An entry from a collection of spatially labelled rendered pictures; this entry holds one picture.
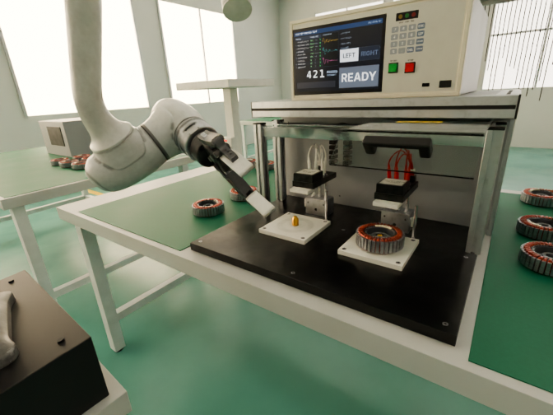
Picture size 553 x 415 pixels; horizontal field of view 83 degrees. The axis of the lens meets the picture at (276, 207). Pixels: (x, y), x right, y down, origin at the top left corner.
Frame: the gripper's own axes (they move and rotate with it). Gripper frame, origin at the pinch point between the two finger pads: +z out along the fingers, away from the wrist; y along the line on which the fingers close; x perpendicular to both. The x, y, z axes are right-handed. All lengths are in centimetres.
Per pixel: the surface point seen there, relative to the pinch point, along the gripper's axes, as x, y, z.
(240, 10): 77, -30, -129
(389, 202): 24.1, -21.3, 11.9
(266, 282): -9.9, -18.6, 6.2
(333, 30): 44.3, 1.5, -22.2
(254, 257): -8.0, -20.4, -1.7
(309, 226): 9.6, -31.1, -3.5
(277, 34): 407, -343, -615
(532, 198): 73, -58, 31
